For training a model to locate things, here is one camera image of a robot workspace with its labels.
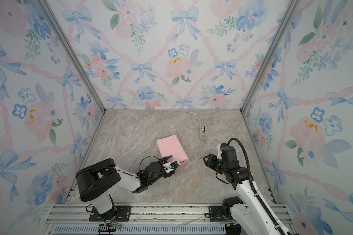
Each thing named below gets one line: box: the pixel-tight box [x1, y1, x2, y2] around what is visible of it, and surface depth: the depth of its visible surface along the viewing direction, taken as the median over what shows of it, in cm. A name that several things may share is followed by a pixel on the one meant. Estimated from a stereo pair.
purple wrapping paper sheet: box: [155, 134, 189, 164], surface depth 92 cm
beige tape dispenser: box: [199, 123, 208, 141], surface depth 105 cm
